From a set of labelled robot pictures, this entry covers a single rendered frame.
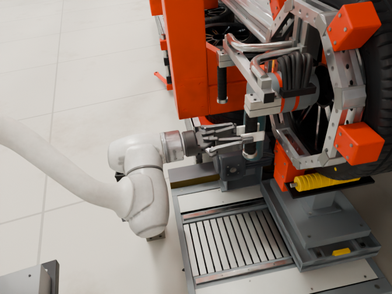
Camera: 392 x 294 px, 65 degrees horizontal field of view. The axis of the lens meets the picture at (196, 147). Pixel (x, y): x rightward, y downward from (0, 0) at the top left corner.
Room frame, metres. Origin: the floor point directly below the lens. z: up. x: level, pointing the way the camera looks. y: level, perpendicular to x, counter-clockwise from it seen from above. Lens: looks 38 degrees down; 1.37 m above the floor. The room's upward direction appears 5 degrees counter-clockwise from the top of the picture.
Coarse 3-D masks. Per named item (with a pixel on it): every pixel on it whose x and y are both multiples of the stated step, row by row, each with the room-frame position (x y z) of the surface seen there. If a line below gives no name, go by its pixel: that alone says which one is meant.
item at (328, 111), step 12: (324, 60) 0.95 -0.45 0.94; (360, 60) 0.75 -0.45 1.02; (324, 72) 1.00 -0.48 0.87; (324, 84) 0.98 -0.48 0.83; (324, 96) 0.96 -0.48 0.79; (312, 108) 0.97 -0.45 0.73; (324, 108) 0.91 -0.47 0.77; (300, 120) 1.04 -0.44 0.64; (312, 120) 1.04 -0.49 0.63; (324, 120) 1.03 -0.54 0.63; (360, 120) 0.69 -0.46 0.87; (300, 132) 0.98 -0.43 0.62; (312, 132) 0.97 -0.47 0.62; (324, 132) 0.97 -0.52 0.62; (312, 144) 0.90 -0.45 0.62
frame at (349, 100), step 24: (288, 0) 1.02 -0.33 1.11; (312, 0) 0.97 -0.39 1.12; (288, 24) 1.10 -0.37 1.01; (312, 24) 0.86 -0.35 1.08; (336, 72) 0.71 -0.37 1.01; (360, 72) 0.70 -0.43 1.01; (336, 96) 0.68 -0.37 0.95; (360, 96) 0.66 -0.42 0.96; (336, 120) 0.66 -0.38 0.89; (288, 144) 0.91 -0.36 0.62
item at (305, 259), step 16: (272, 192) 1.10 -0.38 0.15; (272, 208) 1.00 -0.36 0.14; (288, 224) 0.89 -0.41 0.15; (288, 240) 0.81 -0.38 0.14; (352, 240) 0.76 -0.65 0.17; (368, 240) 0.77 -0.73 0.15; (304, 256) 0.72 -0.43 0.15; (320, 256) 0.70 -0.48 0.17; (336, 256) 0.69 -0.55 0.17; (352, 256) 0.70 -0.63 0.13; (368, 256) 0.72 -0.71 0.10
